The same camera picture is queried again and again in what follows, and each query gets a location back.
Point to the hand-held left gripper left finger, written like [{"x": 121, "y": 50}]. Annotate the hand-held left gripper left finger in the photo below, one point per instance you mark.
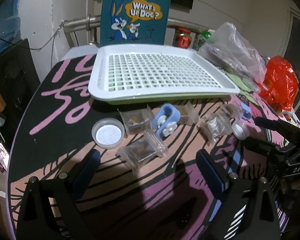
[{"x": 87, "y": 170}]

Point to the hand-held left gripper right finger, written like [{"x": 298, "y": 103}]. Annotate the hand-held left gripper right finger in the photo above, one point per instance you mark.
[{"x": 210, "y": 170}]

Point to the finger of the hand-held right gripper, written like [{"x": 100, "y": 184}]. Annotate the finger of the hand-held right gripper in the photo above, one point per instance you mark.
[
  {"x": 262, "y": 145},
  {"x": 270, "y": 123}
]

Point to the blue plastic clip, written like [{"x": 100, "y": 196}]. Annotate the blue plastic clip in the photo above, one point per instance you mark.
[
  {"x": 245, "y": 112},
  {"x": 162, "y": 116}
]

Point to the small round clear container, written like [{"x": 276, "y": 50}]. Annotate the small round clear container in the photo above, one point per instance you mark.
[{"x": 240, "y": 130}]

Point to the white round plastic lid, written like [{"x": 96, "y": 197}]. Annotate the white round plastic lid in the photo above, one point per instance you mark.
[{"x": 107, "y": 136}]

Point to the clear packet with brown cube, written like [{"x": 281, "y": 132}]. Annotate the clear packet with brown cube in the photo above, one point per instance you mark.
[
  {"x": 187, "y": 115},
  {"x": 231, "y": 110},
  {"x": 140, "y": 152},
  {"x": 137, "y": 122},
  {"x": 215, "y": 127}
]

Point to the white perforated tray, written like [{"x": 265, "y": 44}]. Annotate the white perforated tray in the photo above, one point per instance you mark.
[{"x": 100, "y": 85}]

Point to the pink and black printed mat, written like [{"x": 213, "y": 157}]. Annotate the pink and black printed mat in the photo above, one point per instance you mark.
[{"x": 65, "y": 135}]

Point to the red plastic bag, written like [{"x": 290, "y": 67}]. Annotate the red plastic bag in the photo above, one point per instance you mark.
[{"x": 280, "y": 82}]

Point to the clear plastic case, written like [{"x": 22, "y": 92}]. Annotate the clear plastic case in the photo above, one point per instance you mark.
[{"x": 251, "y": 85}]

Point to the clear plastic bag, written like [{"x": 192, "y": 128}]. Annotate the clear plastic bag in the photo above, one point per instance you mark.
[{"x": 232, "y": 50}]

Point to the lit smartphone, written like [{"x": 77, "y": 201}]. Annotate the lit smartphone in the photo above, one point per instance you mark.
[{"x": 2, "y": 155}]

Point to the green and white carton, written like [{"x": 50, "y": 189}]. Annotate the green and white carton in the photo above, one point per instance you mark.
[{"x": 202, "y": 40}]

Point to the glass jar with red label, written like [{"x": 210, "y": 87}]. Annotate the glass jar with red label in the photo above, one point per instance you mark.
[{"x": 182, "y": 38}]

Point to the teal cartoon tote bag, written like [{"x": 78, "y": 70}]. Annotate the teal cartoon tote bag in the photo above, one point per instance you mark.
[{"x": 140, "y": 35}]

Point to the metal railing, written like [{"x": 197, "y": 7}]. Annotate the metal railing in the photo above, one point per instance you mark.
[{"x": 77, "y": 23}]

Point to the blue water jug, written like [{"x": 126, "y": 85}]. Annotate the blue water jug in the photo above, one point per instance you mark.
[{"x": 5, "y": 17}]

